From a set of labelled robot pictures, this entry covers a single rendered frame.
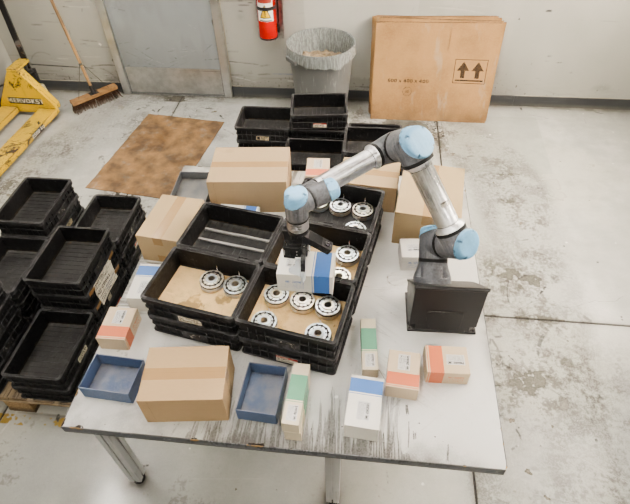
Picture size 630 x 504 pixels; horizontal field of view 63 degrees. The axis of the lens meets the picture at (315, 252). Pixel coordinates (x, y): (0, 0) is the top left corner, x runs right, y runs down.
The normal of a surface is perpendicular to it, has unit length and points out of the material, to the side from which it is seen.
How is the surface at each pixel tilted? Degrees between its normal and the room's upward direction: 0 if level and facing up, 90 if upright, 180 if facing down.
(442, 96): 75
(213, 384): 0
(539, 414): 0
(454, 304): 90
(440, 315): 90
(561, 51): 90
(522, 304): 0
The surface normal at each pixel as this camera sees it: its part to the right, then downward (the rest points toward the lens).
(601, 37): -0.11, 0.72
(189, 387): -0.02, -0.70
